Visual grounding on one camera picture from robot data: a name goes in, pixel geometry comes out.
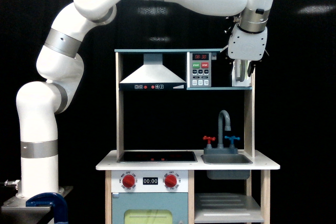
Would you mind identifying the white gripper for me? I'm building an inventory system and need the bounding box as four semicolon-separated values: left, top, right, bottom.
227;24;267;75

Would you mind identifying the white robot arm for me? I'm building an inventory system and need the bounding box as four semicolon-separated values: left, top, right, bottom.
16;0;273;199

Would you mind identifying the right red oven knob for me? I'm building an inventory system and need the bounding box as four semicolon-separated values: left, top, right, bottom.
164;174;177;188

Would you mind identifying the red oven knob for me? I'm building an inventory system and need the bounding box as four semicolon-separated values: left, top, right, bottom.
122;174;135;188
164;174;177;188

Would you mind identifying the left red oven knob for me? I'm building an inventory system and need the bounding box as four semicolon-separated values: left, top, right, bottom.
122;174;135;188

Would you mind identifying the teal lower oven door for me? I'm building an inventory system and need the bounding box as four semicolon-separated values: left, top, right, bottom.
112;193;188;223

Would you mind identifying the grey microwave control panel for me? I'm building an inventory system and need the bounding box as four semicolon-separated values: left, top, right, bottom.
187;51;212;88

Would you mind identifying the grey faucet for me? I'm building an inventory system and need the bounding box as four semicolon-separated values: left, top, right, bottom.
217;110;231;149

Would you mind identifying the grey range hood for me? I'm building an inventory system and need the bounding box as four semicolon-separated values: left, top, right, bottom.
119;54;186;91

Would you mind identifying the grey sink basin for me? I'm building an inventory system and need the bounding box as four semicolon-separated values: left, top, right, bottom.
201;154;253;180

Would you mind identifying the grey lower shelf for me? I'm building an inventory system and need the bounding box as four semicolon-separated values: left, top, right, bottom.
194;193;264;223

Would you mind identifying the black stovetop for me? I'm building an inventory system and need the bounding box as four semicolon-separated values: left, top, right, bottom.
118;151;197;163

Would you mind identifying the black timer display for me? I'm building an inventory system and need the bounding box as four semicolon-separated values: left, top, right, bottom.
142;177;158;185

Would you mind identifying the blue clamp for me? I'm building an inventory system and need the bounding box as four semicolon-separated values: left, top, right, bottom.
26;193;69;224

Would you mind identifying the blue tap handle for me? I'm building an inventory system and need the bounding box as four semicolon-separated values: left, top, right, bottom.
224;136;240;148

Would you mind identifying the red tap handle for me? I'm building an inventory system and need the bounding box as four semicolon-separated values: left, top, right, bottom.
203;136;216;149

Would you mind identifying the wooden toy kitchen frame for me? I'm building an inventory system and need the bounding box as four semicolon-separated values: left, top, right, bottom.
96;49;280;223

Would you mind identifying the metal cable connector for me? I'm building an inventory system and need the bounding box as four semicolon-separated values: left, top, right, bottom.
3;179;20;190

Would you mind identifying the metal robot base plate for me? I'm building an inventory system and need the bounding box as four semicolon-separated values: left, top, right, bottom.
0;186;74;212

